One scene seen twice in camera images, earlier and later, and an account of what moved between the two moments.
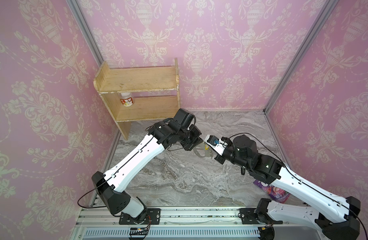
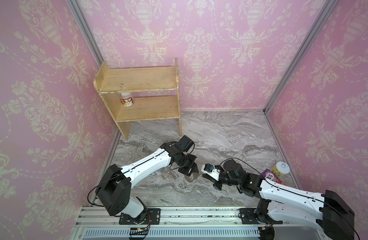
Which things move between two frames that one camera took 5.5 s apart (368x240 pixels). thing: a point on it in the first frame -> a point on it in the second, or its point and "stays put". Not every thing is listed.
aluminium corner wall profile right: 327,7 stays put
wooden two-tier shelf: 139,94 stays put
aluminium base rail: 193,223 stays put
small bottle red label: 126,99 stays put
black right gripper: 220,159 -> 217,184
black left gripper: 197,139 -> 192,168
